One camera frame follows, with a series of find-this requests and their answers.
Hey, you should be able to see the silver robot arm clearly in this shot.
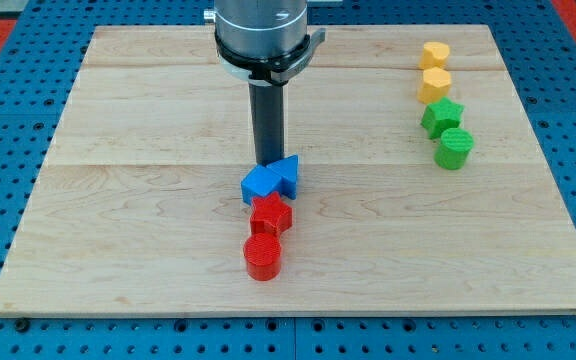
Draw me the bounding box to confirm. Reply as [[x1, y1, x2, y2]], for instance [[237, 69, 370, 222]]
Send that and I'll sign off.
[[214, 0, 314, 165]]

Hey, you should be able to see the red cylinder block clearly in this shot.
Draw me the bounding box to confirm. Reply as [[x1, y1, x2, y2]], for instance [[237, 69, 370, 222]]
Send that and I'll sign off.
[[243, 233, 282, 281]]

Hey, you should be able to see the light wooden board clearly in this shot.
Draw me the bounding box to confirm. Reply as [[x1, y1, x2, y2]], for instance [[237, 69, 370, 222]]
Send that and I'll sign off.
[[0, 25, 576, 318]]

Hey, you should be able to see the yellow heart block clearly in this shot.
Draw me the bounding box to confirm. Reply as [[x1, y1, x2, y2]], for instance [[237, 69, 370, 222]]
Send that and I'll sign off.
[[418, 41, 451, 70]]

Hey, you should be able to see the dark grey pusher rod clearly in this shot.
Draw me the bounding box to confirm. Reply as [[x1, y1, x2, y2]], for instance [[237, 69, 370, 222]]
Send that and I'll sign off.
[[249, 84, 285, 166]]

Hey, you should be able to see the green cylinder block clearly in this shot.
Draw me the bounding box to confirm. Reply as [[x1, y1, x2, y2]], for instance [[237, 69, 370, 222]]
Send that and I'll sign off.
[[434, 128, 474, 170]]

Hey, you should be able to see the yellow hexagon block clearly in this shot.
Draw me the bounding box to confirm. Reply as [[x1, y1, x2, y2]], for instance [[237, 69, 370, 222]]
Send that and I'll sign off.
[[417, 67, 452, 104]]

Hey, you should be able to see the blue triangle block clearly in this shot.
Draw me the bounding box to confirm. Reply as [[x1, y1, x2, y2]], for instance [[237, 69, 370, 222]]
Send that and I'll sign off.
[[266, 155, 299, 200]]

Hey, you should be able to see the red star block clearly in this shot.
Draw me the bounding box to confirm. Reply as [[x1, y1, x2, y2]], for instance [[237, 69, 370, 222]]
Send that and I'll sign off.
[[249, 192, 293, 238]]

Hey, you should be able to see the green star block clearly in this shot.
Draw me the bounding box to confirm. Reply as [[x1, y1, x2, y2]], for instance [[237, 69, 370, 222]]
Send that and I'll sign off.
[[421, 97, 465, 139]]

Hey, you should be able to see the blue cube block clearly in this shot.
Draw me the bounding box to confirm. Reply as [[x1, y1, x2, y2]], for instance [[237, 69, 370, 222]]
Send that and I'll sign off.
[[240, 165, 282, 205]]

